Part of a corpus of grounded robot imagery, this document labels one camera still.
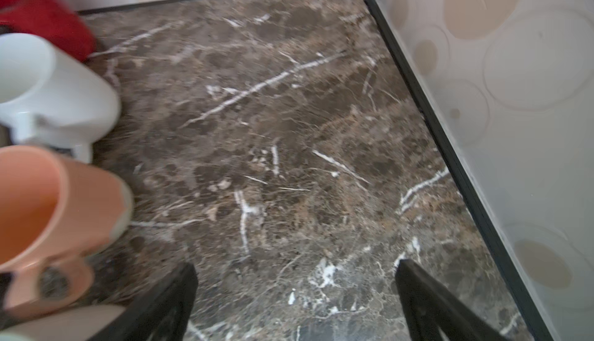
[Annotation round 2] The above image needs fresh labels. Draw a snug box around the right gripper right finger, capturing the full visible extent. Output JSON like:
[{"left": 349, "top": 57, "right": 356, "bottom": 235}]
[{"left": 395, "top": 259, "right": 505, "bottom": 340}]

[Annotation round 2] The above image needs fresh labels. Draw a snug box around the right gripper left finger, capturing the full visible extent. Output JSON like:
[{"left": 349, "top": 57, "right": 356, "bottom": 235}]
[{"left": 91, "top": 263, "right": 198, "bottom": 340}]

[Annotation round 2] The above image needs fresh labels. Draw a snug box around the beige mug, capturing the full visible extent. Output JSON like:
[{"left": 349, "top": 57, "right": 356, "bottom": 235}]
[{"left": 1, "top": 146, "right": 134, "bottom": 319}]

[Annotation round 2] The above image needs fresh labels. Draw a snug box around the white ribbed mug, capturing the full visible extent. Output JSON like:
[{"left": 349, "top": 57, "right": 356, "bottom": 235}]
[{"left": 1, "top": 33, "right": 122, "bottom": 164}]

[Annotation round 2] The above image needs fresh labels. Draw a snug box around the red mug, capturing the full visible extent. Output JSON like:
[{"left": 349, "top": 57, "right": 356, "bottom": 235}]
[{"left": 1, "top": 0, "right": 96, "bottom": 62}]

